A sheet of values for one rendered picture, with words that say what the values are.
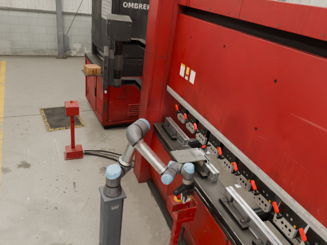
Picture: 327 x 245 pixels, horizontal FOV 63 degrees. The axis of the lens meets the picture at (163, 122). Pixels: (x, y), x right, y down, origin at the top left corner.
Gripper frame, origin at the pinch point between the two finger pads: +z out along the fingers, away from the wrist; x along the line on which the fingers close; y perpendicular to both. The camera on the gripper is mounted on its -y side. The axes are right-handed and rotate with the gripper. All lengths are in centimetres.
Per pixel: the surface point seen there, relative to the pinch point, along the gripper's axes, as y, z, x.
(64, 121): -73, 76, 305
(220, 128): 35, -51, 16
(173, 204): -4.8, 5.2, 5.0
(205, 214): 18.7, 14.5, -5.3
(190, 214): 5.8, 10.4, -4.7
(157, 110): 25, -18, 122
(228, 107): 37, -70, 13
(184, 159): 14.9, -15.1, 31.2
